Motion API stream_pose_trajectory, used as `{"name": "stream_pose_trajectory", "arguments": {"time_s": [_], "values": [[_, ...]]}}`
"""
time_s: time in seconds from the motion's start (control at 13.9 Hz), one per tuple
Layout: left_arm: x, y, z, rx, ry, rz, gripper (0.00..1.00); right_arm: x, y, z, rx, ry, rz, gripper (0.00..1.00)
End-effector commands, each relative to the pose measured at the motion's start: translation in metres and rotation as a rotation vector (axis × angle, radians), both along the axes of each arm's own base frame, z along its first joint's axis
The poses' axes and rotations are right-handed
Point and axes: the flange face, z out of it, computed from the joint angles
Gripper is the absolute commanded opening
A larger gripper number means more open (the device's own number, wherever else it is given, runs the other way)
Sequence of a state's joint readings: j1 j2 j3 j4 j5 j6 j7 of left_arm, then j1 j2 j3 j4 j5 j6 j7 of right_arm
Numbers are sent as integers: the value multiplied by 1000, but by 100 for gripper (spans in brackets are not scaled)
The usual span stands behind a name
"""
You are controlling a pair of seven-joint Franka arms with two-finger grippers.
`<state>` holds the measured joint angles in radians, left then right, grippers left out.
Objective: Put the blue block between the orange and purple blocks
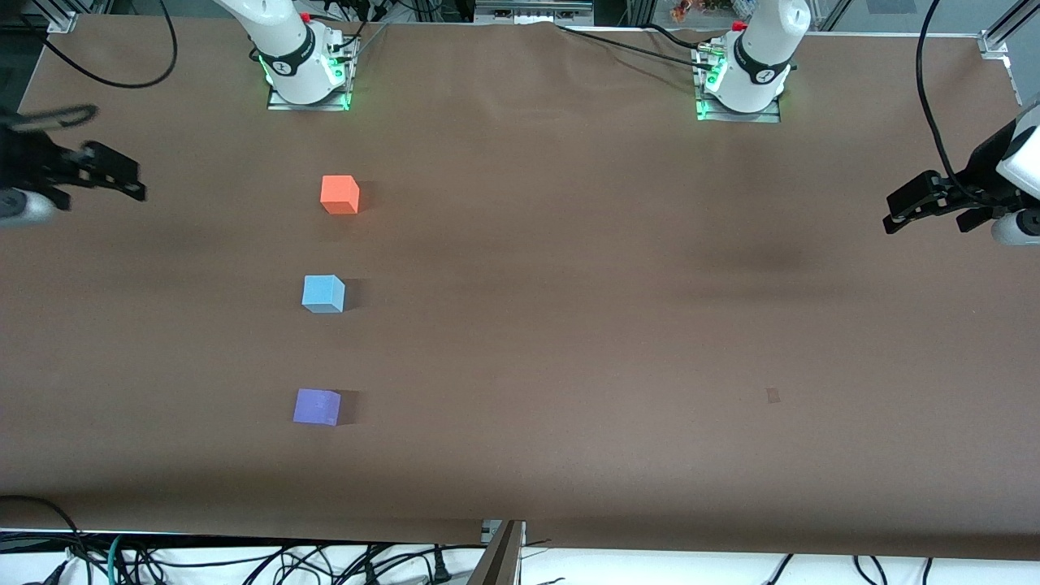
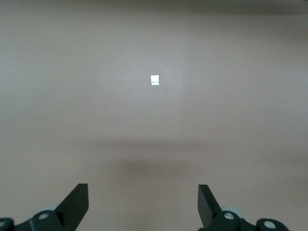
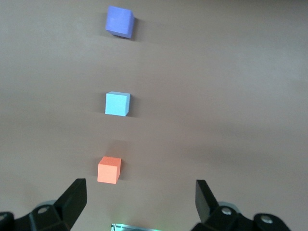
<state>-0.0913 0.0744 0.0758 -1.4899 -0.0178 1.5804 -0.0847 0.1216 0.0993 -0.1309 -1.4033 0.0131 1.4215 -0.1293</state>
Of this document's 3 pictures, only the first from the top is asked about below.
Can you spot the grey power strip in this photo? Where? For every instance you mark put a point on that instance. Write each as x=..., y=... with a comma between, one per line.
x=532, y=10

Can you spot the brown table cover sheet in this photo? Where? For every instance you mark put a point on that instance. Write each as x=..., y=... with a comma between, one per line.
x=520, y=455

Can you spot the purple foam block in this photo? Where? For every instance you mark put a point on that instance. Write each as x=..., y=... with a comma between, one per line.
x=315, y=406

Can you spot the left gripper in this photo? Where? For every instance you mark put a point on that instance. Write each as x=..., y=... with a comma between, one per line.
x=981, y=165

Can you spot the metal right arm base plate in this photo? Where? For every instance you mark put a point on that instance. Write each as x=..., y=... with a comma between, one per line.
x=280, y=104

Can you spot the brown angled post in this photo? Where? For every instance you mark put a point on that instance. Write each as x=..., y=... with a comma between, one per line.
x=500, y=561

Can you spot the black power plug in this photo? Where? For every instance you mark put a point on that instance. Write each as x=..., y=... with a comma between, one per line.
x=440, y=569

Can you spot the orange foam block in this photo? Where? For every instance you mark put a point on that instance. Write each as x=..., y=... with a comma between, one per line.
x=337, y=195

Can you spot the orange coloured background object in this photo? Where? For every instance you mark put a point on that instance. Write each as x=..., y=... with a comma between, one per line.
x=699, y=8

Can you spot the aluminium frame corner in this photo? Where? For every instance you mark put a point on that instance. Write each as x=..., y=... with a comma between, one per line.
x=63, y=18
x=999, y=36

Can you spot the light blue foam block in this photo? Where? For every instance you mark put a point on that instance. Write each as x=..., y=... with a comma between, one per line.
x=321, y=292

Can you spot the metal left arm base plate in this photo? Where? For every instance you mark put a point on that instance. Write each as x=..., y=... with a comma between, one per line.
x=735, y=115

